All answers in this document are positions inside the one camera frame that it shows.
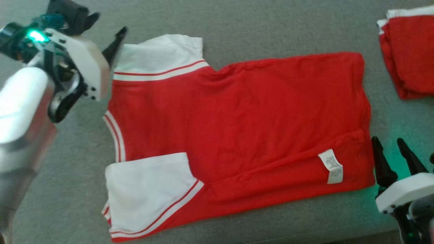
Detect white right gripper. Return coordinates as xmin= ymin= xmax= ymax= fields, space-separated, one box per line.
xmin=371 ymin=136 xmax=434 ymax=244

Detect red and white shirt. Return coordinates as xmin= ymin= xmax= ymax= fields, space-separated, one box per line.
xmin=101 ymin=33 xmax=376 ymax=243

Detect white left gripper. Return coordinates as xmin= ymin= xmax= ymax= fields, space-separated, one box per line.
xmin=0 ymin=22 xmax=128 ymax=124

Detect large grey sofa seat cushion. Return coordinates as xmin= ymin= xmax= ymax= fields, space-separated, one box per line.
xmin=0 ymin=0 xmax=434 ymax=244

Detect blue camera cable plug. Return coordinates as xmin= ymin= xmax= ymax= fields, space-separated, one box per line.
xmin=39 ymin=13 xmax=69 ymax=30

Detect red shorts with white stripes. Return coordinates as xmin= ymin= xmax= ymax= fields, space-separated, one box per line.
xmin=376 ymin=5 xmax=434 ymax=100

